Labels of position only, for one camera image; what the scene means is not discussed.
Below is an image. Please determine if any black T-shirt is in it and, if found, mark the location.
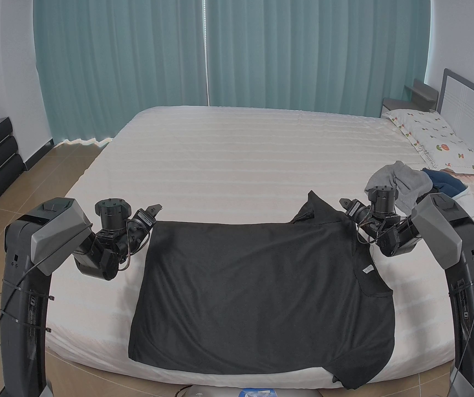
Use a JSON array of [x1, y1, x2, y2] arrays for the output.
[[128, 190, 395, 389]]

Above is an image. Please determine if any pile of clothes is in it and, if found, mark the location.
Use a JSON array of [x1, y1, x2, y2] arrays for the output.
[[364, 160, 474, 216]]

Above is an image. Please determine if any bed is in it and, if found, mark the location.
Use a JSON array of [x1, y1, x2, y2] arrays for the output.
[[47, 68, 474, 390]]

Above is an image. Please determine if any blue-green curtain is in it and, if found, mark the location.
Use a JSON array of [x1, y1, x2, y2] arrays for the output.
[[206, 0, 432, 119], [34, 0, 209, 146]]

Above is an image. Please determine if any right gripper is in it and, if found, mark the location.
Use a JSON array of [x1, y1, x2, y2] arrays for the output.
[[345, 200, 376, 227]]

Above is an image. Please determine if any white printed pillow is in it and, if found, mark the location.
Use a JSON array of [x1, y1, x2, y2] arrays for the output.
[[381, 109, 474, 177]]

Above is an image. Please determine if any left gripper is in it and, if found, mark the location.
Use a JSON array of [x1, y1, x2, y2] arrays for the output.
[[126, 208, 157, 249]]

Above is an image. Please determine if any grey bedside table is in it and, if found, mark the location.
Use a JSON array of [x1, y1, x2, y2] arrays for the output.
[[381, 78, 439, 117]]

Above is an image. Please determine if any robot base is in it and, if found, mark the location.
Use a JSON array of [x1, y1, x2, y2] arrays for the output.
[[185, 383, 304, 397]]

